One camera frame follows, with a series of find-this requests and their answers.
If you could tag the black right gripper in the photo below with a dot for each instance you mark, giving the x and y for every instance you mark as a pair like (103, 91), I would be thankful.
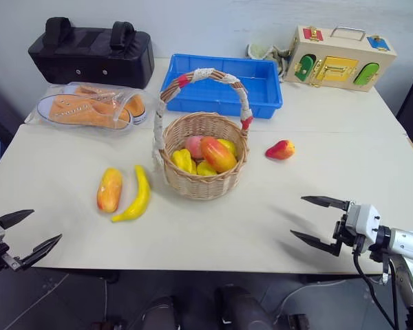
(343, 232)

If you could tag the red yellow mango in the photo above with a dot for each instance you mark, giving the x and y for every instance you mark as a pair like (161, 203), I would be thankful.
(109, 190)
(218, 154)

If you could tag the yellow banana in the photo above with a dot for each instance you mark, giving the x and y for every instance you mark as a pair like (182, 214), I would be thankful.
(140, 197)

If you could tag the orange sneakers in plastic bag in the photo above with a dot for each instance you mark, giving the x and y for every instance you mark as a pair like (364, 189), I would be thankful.
(55, 93)

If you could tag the blue plastic tray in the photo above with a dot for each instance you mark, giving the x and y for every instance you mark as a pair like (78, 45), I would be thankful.
(261, 89)

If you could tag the pink peach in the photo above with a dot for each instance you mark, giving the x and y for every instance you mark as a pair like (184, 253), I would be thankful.
(193, 146)

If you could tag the wooden lock box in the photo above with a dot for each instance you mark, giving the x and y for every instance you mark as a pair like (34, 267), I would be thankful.
(337, 51)

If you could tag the crumpled beige net cloth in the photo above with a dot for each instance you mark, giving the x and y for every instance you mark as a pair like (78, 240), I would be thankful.
(278, 56)

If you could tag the black fabric bag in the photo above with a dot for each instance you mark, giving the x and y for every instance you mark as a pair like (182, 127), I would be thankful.
(89, 58)

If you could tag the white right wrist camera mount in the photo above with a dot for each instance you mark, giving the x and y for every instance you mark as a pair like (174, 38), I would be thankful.
(365, 220)

